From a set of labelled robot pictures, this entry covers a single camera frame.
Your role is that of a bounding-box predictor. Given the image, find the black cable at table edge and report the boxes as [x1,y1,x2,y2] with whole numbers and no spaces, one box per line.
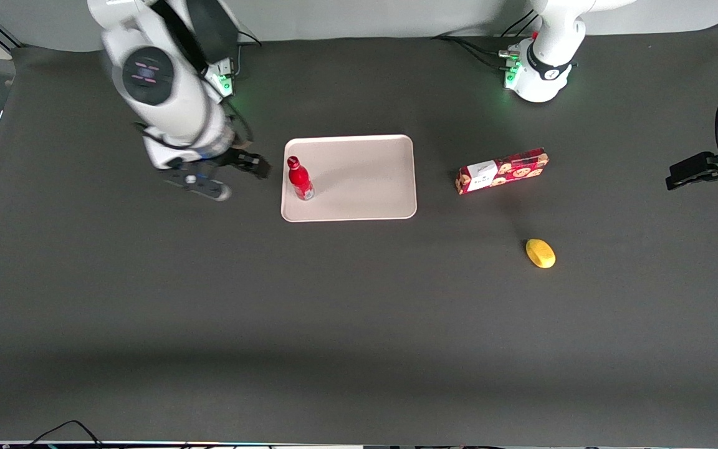
[21,420,105,449]

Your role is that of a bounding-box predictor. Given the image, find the red coke bottle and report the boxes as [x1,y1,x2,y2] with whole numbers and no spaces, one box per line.
[286,156,316,201]

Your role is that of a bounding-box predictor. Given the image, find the dark grey table mat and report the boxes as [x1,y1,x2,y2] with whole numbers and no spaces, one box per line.
[0,22,718,446]

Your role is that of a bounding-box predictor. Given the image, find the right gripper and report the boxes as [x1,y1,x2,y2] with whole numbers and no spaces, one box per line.
[144,120,272,181]

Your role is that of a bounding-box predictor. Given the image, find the beige plastic tray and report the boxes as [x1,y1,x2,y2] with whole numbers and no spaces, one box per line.
[280,134,418,223]

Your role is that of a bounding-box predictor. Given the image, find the black left arm base cable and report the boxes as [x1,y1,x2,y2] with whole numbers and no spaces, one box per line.
[432,35,519,70]
[501,9,539,39]

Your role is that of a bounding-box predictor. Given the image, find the yellow lemon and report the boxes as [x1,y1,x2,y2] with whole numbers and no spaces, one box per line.
[525,238,557,269]

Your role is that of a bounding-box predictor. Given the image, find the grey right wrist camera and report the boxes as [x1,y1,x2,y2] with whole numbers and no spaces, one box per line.
[164,173,233,202]

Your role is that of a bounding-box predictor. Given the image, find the red cookie box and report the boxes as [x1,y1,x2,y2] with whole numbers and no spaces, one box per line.
[455,147,550,196]

